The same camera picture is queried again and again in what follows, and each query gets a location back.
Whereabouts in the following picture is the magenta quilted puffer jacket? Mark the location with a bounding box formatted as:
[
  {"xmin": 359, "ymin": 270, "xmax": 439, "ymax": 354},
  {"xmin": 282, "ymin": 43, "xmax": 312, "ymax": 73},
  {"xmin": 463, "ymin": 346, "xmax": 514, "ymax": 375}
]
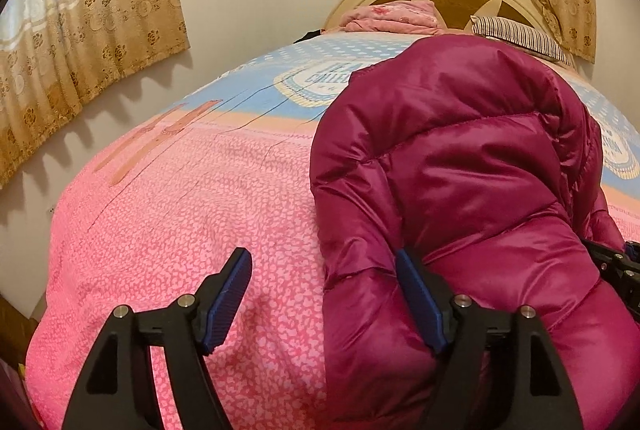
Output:
[{"xmin": 310, "ymin": 35, "xmax": 639, "ymax": 429}]

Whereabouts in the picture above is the pink and blue bedspread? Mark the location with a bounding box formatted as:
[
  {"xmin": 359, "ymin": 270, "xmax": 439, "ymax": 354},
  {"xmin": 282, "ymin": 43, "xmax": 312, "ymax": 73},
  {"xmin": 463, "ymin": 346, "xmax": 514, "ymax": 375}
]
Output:
[{"xmin": 26, "ymin": 33, "xmax": 639, "ymax": 429}]

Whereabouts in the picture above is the striped pillow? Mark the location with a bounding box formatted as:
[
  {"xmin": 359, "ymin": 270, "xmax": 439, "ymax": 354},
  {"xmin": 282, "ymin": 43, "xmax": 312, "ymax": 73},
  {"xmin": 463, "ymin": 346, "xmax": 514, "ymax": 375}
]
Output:
[{"xmin": 470, "ymin": 16, "xmax": 575, "ymax": 68}]

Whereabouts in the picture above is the folded pink blanket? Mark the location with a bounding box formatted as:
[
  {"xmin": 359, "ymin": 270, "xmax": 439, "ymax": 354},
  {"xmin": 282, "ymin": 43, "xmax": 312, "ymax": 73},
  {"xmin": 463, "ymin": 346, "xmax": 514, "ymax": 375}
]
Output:
[{"xmin": 338, "ymin": 0, "xmax": 447, "ymax": 35}]

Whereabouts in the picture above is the beige curtain left window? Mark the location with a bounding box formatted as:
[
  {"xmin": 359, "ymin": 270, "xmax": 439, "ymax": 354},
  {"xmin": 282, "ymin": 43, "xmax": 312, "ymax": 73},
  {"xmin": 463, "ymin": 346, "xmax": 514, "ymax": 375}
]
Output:
[{"xmin": 1, "ymin": 0, "xmax": 190, "ymax": 183}]

